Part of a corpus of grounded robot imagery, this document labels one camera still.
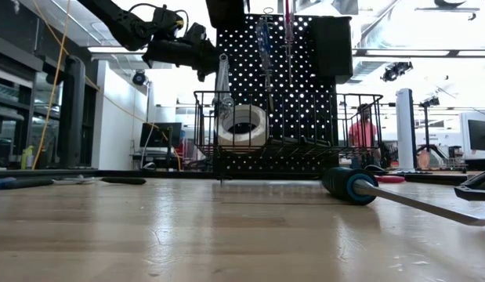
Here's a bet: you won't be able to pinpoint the black pegboard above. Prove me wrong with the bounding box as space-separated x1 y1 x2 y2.
212 14 353 178

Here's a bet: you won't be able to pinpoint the small blue screwdriver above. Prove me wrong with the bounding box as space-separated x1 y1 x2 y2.
0 176 18 192

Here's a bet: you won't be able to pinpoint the black ceiling fixture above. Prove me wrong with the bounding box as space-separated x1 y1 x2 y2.
380 61 415 84

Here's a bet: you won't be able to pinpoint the person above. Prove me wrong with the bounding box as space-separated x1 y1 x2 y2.
347 103 381 168

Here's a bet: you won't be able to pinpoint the black handled pliers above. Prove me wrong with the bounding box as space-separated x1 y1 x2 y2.
52 175 148 186

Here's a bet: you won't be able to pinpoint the grey ventilation duct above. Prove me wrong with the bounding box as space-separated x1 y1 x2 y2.
351 60 389 81

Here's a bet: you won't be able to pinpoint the wide black plastic bin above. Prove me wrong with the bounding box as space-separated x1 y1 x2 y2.
205 0 248 29

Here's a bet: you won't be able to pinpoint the tall black plastic bin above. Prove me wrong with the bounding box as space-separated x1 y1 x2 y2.
308 15 354 85

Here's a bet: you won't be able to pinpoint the black wire basket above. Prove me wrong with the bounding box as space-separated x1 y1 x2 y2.
193 90 385 158

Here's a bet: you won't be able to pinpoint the red handled driver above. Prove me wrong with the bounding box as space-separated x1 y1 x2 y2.
374 175 407 185

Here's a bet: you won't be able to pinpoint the large blue clear screwdriver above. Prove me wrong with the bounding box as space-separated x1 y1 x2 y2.
255 17 276 114

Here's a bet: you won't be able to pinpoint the yellow cable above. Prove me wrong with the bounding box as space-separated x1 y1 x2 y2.
30 0 183 172

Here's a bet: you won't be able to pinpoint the black computer monitor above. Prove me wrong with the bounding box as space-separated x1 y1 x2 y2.
139 121 183 150
466 119 485 153

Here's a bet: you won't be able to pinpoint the dark storage shelf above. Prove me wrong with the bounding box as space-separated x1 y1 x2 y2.
0 31 45 170

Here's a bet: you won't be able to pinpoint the white tower fan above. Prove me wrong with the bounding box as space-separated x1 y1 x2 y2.
395 88 418 172

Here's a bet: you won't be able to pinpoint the yellow green bottle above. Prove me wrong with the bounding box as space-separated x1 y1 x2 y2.
20 144 35 169

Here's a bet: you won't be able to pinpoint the ceiling light bar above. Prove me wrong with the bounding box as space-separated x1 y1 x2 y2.
351 49 485 60
87 45 149 55

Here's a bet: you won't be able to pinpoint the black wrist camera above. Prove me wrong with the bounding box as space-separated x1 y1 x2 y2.
150 5 185 39

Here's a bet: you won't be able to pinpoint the black tripod stand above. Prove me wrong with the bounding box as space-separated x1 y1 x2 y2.
418 96 443 158

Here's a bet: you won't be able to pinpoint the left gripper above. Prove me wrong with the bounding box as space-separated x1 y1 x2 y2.
142 22 220 83

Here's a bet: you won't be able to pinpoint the white tape roll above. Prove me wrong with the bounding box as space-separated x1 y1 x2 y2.
215 103 270 147

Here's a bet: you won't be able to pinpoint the round black lamp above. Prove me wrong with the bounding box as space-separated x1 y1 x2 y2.
131 69 150 87

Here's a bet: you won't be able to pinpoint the red clear screwdriver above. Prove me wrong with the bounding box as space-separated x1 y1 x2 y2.
282 0 297 86

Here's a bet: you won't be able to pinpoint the black blue grip screwdriver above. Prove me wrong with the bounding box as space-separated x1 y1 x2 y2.
320 166 485 228

